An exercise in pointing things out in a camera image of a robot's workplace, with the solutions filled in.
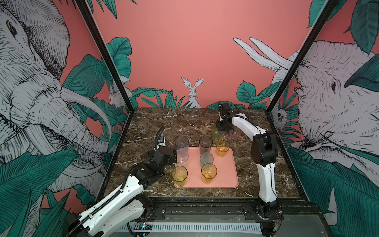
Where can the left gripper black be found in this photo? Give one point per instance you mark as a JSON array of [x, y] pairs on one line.
[[174, 157]]

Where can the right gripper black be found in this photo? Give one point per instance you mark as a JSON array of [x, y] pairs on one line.
[[219, 128]]

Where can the light green glass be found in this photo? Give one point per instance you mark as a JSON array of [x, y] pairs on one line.
[[179, 175], [216, 134]]

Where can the pink glass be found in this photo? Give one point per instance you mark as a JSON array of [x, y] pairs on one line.
[[235, 133]]

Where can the orange yellow glass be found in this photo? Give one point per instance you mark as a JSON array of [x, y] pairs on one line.
[[222, 148]]

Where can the clear short glass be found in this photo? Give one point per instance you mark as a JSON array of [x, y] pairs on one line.
[[182, 157]]

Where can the dark brown glass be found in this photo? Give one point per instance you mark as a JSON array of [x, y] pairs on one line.
[[205, 144]]

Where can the clear bluish tall glass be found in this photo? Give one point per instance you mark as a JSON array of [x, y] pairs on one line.
[[182, 143]]

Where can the frosted teal glass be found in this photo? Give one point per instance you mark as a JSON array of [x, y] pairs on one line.
[[206, 158]]

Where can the pink square tray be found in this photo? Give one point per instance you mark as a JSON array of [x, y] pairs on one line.
[[226, 177]]

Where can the tall yellow glass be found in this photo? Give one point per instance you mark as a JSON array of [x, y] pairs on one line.
[[209, 172]]

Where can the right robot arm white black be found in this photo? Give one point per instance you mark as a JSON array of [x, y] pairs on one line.
[[264, 152]]

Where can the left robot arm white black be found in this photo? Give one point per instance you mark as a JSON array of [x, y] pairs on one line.
[[127, 202]]

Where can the white perforated strip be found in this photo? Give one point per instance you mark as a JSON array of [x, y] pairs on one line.
[[192, 227]]

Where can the left black frame post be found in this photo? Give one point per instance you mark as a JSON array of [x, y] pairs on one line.
[[91, 24]]

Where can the black frame post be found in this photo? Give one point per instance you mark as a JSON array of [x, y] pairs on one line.
[[91, 24], [313, 34]]

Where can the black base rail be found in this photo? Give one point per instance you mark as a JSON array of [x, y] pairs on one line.
[[247, 207]]

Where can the right black frame post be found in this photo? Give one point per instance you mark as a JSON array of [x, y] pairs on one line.
[[313, 34]]

